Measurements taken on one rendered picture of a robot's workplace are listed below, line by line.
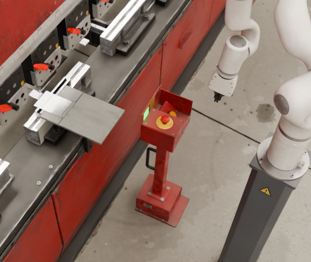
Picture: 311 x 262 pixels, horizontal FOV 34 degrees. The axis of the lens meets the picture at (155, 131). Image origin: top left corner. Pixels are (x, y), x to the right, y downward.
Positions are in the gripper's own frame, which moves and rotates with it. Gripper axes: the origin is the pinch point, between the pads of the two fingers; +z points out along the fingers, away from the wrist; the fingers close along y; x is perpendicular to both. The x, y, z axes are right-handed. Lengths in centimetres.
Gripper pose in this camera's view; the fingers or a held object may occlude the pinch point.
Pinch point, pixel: (217, 96)
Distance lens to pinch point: 209.7
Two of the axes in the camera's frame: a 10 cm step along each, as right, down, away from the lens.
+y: 9.0, 4.1, -1.5
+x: 4.2, -7.1, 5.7
